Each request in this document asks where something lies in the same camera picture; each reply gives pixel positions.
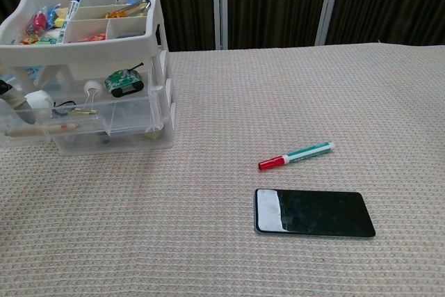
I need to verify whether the green toy tank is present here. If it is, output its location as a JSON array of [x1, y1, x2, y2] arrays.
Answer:
[[104, 62, 145, 98]]

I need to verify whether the white binder clip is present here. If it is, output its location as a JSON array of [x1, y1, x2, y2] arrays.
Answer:
[[82, 80, 104, 114]]

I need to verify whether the blue yellow packet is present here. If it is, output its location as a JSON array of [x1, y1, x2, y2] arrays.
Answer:
[[46, 4, 72, 29]]

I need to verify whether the red capped green marker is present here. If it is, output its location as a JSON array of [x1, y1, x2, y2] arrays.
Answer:
[[257, 141, 336, 172]]

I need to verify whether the wooden pencil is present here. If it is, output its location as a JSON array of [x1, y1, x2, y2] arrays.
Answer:
[[4, 122, 81, 138]]

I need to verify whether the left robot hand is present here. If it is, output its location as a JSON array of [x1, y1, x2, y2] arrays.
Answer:
[[0, 79, 38, 126]]

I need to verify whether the black ring cord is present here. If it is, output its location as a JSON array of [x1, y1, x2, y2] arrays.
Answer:
[[51, 99, 76, 116]]

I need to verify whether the gold orange printed clip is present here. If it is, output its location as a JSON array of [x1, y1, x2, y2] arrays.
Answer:
[[105, 0, 152, 19]]

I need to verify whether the blue capped white marker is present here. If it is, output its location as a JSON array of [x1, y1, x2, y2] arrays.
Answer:
[[55, 0, 86, 45]]

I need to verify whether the white drawer organizer box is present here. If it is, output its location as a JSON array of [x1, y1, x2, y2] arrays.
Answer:
[[0, 0, 179, 157]]

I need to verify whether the red candy packet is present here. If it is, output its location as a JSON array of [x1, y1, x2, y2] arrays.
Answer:
[[26, 11, 50, 34]]

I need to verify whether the lion print packet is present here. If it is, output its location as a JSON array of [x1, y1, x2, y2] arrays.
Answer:
[[18, 34, 58, 46]]

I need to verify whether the clear plastic drawer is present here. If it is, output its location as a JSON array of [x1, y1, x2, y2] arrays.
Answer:
[[54, 125, 177, 157], [0, 81, 165, 149], [107, 79, 177, 135]]

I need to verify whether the white tape roll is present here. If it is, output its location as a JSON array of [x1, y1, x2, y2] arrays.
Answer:
[[24, 89, 55, 119]]

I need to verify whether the black smartphone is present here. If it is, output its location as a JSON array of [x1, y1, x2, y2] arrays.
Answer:
[[254, 188, 377, 239]]

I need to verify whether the black folding screen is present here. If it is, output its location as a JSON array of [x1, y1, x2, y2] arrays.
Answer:
[[0, 0, 445, 53]]

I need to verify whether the beige woven tablecloth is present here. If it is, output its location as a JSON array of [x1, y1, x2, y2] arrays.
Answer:
[[0, 42, 445, 297]]

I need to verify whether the red printed packet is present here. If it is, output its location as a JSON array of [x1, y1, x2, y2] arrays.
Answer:
[[74, 32, 107, 42]]

